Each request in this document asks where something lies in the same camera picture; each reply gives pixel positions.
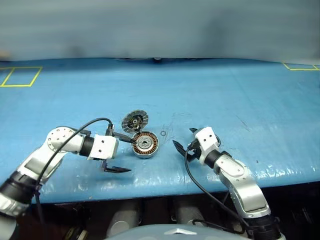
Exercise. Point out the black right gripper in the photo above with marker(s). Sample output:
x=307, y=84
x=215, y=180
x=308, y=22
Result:
x=193, y=152

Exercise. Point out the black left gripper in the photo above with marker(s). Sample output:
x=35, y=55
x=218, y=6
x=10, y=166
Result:
x=109, y=130

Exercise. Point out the round silver motor lid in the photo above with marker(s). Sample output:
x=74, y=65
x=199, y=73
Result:
x=129, y=125

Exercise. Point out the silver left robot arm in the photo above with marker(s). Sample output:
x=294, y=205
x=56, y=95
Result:
x=37, y=160

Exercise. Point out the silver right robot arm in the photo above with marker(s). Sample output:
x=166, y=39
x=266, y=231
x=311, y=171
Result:
x=250, y=195

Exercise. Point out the blue foam table cover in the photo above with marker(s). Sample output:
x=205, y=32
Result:
x=200, y=100

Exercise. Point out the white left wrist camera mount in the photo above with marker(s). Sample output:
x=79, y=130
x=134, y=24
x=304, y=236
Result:
x=103, y=146

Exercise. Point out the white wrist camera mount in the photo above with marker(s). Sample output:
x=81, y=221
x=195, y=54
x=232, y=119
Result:
x=103, y=146
x=206, y=138

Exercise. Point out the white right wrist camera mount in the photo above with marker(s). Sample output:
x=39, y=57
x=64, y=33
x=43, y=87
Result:
x=206, y=138

